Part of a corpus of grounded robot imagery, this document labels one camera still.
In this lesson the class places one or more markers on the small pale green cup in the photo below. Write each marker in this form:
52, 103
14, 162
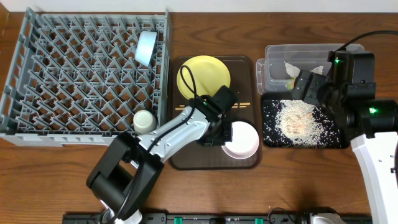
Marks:
144, 122

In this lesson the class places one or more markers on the yellow round plate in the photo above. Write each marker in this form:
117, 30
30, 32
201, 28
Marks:
209, 74

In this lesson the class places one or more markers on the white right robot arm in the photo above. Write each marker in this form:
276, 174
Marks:
348, 92

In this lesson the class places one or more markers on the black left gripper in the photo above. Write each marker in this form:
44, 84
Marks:
214, 135

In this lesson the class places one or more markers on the wooden chopstick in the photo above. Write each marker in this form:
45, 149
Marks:
235, 106
242, 104

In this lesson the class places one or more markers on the spilled rice pile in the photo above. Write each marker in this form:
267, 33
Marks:
298, 123

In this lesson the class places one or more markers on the grey plastic dishwasher rack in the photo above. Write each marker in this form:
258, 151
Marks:
73, 78

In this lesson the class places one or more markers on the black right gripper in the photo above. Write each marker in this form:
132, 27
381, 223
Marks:
310, 94

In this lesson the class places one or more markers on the clear plastic waste bin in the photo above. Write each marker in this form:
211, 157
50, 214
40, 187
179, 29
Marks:
271, 73

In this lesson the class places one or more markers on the black waste tray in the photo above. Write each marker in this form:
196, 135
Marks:
270, 140

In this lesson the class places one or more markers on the upper wooden chopstick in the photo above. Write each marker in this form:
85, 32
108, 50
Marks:
242, 104

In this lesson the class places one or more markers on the crumpled white tissue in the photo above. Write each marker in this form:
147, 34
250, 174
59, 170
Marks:
294, 71

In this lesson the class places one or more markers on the pink white bowl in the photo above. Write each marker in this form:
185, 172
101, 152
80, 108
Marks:
244, 143

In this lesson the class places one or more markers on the dark brown serving tray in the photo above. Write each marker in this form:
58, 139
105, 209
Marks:
197, 157

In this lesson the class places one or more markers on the light blue bowl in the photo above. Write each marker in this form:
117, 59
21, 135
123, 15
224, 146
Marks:
145, 47

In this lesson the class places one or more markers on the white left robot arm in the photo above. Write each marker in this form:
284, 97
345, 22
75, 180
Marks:
128, 170

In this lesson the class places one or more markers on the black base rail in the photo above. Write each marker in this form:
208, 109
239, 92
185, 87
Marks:
161, 218

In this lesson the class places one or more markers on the lower wooden chopstick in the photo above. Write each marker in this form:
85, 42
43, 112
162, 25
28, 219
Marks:
235, 106

